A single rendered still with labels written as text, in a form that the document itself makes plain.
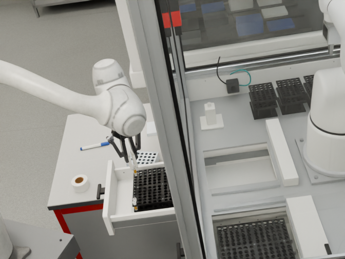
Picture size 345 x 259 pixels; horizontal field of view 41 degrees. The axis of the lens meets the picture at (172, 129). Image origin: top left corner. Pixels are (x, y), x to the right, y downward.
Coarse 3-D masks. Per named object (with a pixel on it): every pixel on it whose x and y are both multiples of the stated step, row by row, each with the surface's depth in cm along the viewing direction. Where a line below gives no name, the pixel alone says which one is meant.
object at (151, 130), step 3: (147, 123) 221; (150, 123) 221; (153, 123) 220; (147, 126) 219; (150, 126) 219; (153, 126) 218; (147, 129) 217; (150, 129) 217; (153, 129) 217; (147, 132) 216; (150, 132) 216; (153, 132) 215; (156, 132) 215; (147, 135) 216; (150, 135) 216; (153, 135) 216
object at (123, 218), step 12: (120, 168) 182; (144, 168) 182; (120, 180) 185; (132, 180) 184; (120, 192) 180; (132, 192) 179; (120, 204) 176; (120, 216) 163; (132, 216) 163; (144, 216) 164; (156, 216) 163; (168, 216) 164
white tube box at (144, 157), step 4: (140, 152) 203; (144, 152) 203; (148, 152) 202; (152, 152) 202; (156, 152) 201; (140, 156) 201; (144, 156) 201; (148, 156) 200; (152, 156) 200; (156, 156) 199; (132, 160) 200; (140, 160) 201; (144, 160) 200; (148, 160) 199; (152, 160) 199; (156, 160) 198; (128, 164) 198; (140, 164) 196
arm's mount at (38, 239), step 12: (12, 228) 174; (24, 228) 173; (36, 228) 172; (12, 240) 169; (24, 240) 168; (36, 240) 167; (48, 240) 166; (60, 240) 164; (72, 240) 166; (36, 252) 162; (48, 252) 161; (60, 252) 160; (72, 252) 167
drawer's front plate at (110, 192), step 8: (112, 160) 182; (112, 168) 180; (112, 176) 178; (112, 184) 176; (112, 192) 174; (104, 200) 166; (112, 200) 172; (104, 208) 163; (112, 208) 170; (104, 216) 160; (112, 232) 165
